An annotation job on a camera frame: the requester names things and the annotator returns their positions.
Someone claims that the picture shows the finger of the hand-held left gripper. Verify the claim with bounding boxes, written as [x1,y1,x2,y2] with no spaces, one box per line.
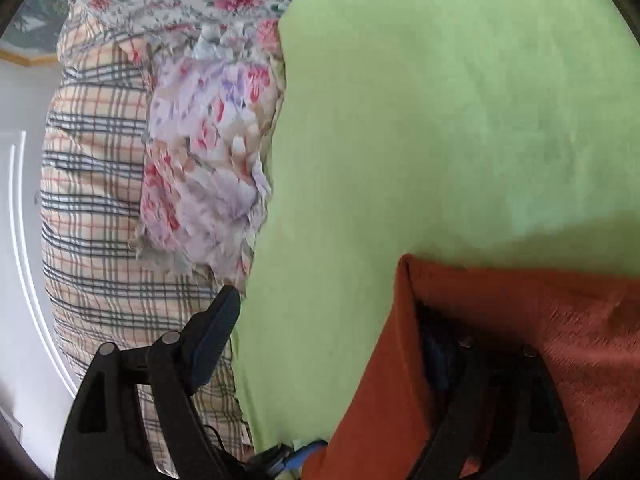
[249,439,328,478]

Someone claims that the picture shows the gold framed picture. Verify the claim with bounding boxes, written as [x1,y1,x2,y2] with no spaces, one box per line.
[0,0,71,67]

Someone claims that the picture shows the white door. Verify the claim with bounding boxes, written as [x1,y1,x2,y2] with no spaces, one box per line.
[0,55,86,441]

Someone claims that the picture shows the plaid blanket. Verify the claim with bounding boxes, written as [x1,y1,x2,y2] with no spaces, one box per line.
[40,25,253,466]

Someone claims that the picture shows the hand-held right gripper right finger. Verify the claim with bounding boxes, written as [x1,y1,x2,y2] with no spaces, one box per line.
[411,305,581,480]

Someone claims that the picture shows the red-orange towel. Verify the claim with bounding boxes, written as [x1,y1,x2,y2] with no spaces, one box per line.
[300,254,640,480]

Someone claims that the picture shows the light green bed sheet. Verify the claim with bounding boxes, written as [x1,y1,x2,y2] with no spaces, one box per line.
[231,0,640,461]

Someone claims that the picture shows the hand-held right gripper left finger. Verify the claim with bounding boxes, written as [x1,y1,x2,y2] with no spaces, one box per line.
[54,285,247,480]

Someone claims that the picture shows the purple floral pillow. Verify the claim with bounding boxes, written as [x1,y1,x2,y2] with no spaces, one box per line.
[131,20,288,291]

